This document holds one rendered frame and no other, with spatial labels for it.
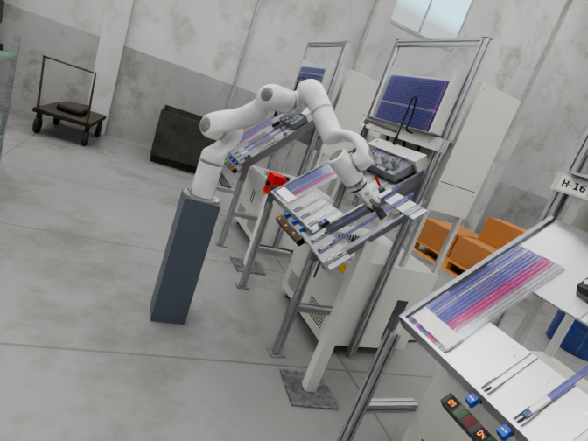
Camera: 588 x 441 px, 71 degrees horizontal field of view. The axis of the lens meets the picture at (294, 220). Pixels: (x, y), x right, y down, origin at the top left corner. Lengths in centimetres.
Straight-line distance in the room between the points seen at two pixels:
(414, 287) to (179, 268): 140
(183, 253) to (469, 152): 164
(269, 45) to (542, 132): 627
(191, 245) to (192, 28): 505
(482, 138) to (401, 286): 96
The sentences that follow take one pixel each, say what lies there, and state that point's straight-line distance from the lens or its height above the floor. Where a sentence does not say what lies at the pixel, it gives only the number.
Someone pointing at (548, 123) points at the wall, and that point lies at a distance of 1057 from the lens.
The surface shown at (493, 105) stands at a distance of 255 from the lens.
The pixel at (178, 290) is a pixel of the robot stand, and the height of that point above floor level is 20.
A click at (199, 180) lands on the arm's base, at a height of 79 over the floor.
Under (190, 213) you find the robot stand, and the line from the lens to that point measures 209.
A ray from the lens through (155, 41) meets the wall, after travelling 681.
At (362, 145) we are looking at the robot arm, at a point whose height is 123.
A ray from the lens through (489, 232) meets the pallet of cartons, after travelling 595.
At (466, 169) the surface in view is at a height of 128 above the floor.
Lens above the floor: 127
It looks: 14 degrees down
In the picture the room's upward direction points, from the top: 20 degrees clockwise
